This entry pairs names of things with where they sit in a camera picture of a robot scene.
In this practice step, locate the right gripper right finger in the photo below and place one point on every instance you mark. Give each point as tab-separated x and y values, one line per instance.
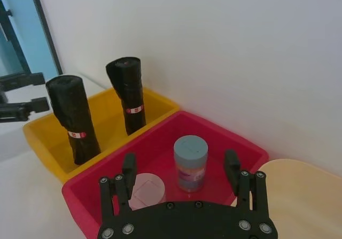
232	166

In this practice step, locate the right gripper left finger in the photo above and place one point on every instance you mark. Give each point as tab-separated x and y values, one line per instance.
129	169

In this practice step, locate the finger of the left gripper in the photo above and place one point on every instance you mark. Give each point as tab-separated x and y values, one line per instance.
26	108
24	80

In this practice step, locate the jar with pink lid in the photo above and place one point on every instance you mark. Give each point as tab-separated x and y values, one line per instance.
150	187

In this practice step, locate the yellow plastic bin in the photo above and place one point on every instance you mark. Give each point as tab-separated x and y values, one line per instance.
48	132

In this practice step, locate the black bag roll, thick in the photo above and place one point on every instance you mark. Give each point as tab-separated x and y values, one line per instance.
69	108

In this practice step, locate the jar with blue lid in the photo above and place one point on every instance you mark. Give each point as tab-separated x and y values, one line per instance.
190	153

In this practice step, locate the black framed glass door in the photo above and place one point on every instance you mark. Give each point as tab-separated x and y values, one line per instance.
24	35

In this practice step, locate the red plastic bin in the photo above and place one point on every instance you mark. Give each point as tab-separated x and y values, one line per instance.
165	132

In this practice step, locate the pale round wooden board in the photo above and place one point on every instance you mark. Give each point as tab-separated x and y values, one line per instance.
299	196

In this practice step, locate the black bag roll, slim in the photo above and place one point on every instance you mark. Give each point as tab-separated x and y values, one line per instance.
128	89

